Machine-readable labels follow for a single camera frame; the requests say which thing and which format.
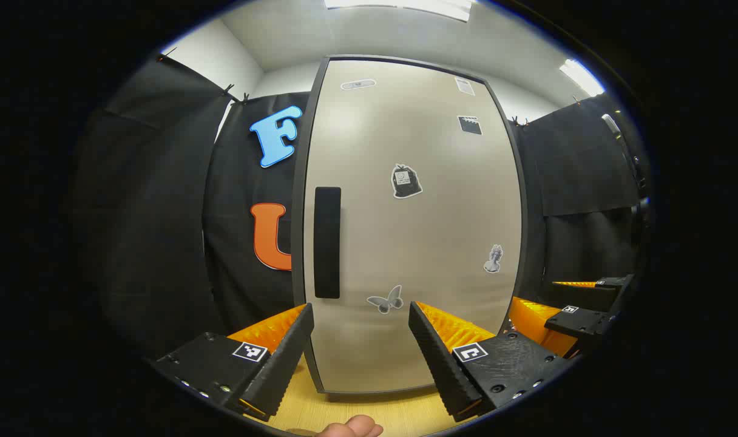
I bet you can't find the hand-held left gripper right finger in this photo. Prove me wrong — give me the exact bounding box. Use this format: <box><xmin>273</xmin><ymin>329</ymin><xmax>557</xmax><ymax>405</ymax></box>
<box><xmin>408</xmin><ymin>300</ymin><xmax>579</xmax><ymax>424</ymax></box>

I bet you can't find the dark metal stand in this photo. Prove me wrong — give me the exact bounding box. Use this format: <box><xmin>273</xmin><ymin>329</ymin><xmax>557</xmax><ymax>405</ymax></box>
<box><xmin>601</xmin><ymin>112</ymin><xmax>652</xmax><ymax>243</ymax></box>

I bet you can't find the ceiling light panel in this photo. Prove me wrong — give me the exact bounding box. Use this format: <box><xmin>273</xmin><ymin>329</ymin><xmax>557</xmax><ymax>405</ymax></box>
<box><xmin>558</xmin><ymin>59</ymin><xmax>605</xmax><ymax>97</ymax></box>
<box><xmin>323</xmin><ymin>0</ymin><xmax>476</xmax><ymax>22</ymax></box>

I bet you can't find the beige cabinet door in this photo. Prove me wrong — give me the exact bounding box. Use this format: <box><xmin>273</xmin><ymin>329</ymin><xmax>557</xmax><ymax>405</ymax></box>
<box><xmin>302</xmin><ymin>59</ymin><xmax>523</xmax><ymax>394</ymax></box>

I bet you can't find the black backdrop cloth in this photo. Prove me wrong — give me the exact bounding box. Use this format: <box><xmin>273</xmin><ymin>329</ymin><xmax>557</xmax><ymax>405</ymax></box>
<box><xmin>72</xmin><ymin>55</ymin><xmax>652</xmax><ymax>365</ymax></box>

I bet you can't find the grey cabinet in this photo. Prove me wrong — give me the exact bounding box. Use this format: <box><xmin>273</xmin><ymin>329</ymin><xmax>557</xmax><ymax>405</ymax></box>
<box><xmin>290</xmin><ymin>55</ymin><xmax>530</xmax><ymax>402</ymax></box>

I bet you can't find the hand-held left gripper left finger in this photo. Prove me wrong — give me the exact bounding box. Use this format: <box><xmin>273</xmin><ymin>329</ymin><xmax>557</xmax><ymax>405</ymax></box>
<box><xmin>151</xmin><ymin>302</ymin><xmax>315</xmax><ymax>422</ymax></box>

